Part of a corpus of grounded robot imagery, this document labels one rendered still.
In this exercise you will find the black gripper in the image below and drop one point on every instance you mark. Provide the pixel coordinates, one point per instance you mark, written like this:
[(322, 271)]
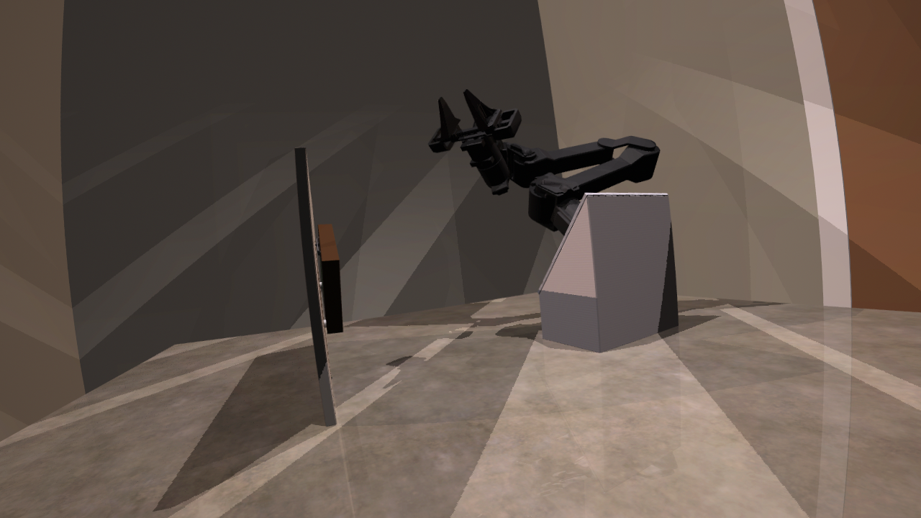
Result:
[(477, 141)]

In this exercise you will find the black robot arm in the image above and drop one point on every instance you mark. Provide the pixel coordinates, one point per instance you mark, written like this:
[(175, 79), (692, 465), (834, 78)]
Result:
[(553, 200)]

